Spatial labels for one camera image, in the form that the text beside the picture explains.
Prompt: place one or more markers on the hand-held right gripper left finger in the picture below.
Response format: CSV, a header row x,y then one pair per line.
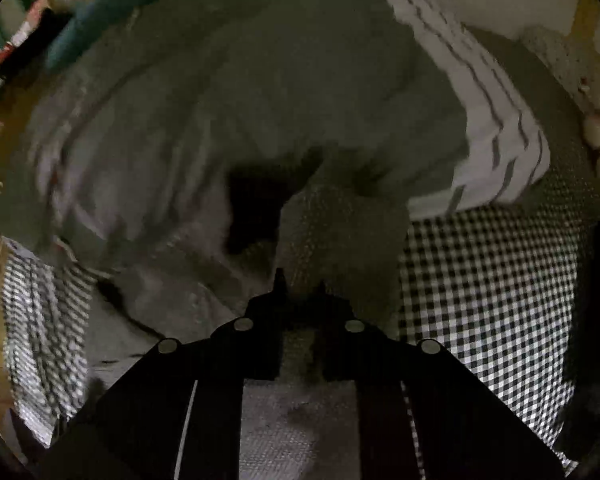
x,y
265,340

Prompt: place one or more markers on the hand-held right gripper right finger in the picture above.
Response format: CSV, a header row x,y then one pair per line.
x,y
337,345

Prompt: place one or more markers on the grey knit sweater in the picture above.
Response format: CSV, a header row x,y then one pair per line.
x,y
340,240

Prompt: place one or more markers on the black white checkered bedsheet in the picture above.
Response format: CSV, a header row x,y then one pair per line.
x,y
480,300

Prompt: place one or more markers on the grey duvet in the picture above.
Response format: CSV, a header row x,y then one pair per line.
x,y
230,85

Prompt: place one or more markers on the white striped pillow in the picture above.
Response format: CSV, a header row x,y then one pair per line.
x,y
485,110

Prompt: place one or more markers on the teal cushion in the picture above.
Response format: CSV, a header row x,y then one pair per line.
x,y
105,15

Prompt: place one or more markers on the white floral cloth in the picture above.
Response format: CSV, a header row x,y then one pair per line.
x,y
555,55

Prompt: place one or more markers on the black cloth pile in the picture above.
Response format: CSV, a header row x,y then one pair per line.
x,y
35,45

